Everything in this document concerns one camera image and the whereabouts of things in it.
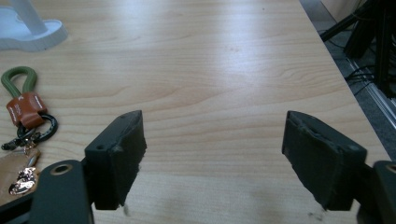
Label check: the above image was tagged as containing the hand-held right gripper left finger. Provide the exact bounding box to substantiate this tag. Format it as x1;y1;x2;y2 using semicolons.
84;109;148;211

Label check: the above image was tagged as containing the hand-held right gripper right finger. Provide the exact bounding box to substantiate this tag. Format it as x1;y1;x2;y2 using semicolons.
281;110;374;212

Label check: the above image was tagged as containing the black tripod stand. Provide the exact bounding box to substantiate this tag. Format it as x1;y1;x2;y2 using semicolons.
320;0;396;99

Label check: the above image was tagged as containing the white stand with pole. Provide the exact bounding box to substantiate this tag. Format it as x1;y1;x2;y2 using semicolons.
0;0;69;52

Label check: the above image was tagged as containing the metal floor rail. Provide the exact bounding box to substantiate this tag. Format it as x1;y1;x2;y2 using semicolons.
348;59;396;129

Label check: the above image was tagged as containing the black cable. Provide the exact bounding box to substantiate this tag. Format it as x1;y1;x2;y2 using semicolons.
344;64;376;96

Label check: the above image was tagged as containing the keychain with green loop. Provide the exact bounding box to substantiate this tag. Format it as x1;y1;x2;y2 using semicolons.
0;65;59;198

